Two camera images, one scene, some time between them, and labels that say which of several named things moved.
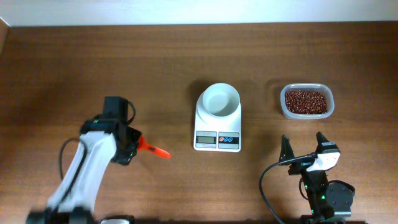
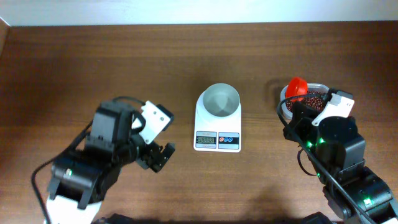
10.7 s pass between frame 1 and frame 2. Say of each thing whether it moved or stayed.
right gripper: moved
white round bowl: stayed
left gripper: moved
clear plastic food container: stayed
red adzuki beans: stayed
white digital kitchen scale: stayed
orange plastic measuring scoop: moved
